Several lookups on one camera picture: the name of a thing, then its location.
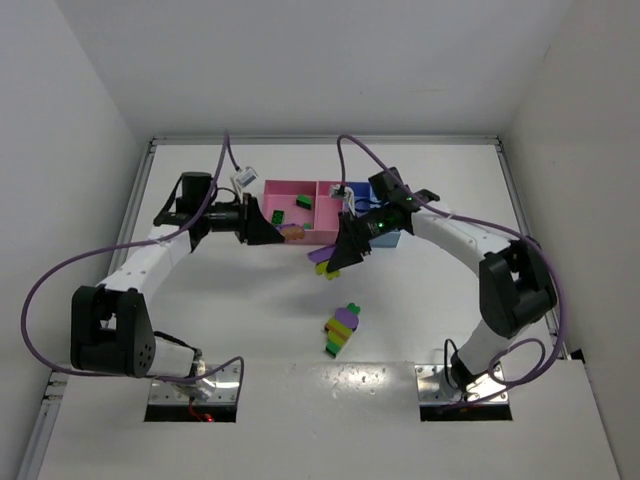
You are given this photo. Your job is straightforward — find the lime green lego brick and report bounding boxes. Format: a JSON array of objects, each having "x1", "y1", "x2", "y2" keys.
[{"x1": 315, "y1": 261, "x2": 341, "y2": 280}]

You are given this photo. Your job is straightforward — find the dark green lego brick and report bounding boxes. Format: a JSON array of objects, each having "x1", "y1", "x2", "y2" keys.
[{"x1": 295, "y1": 194, "x2": 313, "y2": 210}]

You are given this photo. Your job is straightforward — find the purple orange lego piece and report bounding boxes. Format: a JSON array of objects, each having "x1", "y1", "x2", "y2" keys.
[{"x1": 279, "y1": 224, "x2": 305, "y2": 241}]

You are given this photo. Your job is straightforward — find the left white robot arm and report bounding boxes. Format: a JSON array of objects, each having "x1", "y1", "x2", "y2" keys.
[{"x1": 70, "y1": 172, "x2": 285, "y2": 382}]

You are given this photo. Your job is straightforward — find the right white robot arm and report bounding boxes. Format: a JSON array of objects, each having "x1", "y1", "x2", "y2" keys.
[{"x1": 326, "y1": 168, "x2": 557, "y2": 392}]

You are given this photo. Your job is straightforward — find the small pink bin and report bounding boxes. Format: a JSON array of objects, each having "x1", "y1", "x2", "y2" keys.
[{"x1": 311, "y1": 181, "x2": 343, "y2": 245}]

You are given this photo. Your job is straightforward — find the dark blue bin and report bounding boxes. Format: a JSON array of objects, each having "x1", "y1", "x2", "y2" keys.
[{"x1": 347, "y1": 182, "x2": 376, "y2": 212}]

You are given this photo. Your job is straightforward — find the light blue bin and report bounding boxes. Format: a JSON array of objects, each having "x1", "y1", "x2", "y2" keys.
[{"x1": 372, "y1": 197, "x2": 402, "y2": 249}]

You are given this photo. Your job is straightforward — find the large pink bin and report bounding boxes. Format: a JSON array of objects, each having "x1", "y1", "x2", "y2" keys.
[{"x1": 261, "y1": 180, "x2": 317, "y2": 245}]

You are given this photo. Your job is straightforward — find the multicolour lego stack lower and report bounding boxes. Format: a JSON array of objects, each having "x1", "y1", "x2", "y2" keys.
[{"x1": 324, "y1": 303, "x2": 361, "y2": 359}]

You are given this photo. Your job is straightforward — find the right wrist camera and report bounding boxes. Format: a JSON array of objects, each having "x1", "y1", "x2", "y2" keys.
[{"x1": 328, "y1": 184, "x2": 355, "y2": 213}]

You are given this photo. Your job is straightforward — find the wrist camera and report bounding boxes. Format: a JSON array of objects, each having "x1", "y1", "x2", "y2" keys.
[
  {"x1": 328, "y1": 184, "x2": 355, "y2": 213},
  {"x1": 230, "y1": 167, "x2": 258, "y2": 191}
]

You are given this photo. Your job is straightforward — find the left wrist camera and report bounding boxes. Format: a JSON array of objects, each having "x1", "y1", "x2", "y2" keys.
[{"x1": 230, "y1": 167, "x2": 258, "y2": 191}]

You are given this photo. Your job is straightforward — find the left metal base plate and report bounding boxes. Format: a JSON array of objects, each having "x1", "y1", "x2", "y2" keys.
[{"x1": 147, "y1": 363, "x2": 243, "y2": 410}]

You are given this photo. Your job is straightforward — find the metal base plate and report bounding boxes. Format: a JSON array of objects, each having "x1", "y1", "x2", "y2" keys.
[
  {"x1": 415, "y1": 364, "x2": 509, "y2": 407},
  {"x1": 147, "y1": 363, "x2": 243, "y2": 410}
]

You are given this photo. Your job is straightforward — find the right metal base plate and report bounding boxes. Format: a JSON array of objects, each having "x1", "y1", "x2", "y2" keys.
[{"x1": 415, "y1": 364, "x2": 509, "y2": 407}]

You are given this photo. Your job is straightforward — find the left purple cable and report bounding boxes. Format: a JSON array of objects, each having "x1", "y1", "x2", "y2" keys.
[{"x1": 20, "y1": 130, "x2": 246, "y2": 385}]

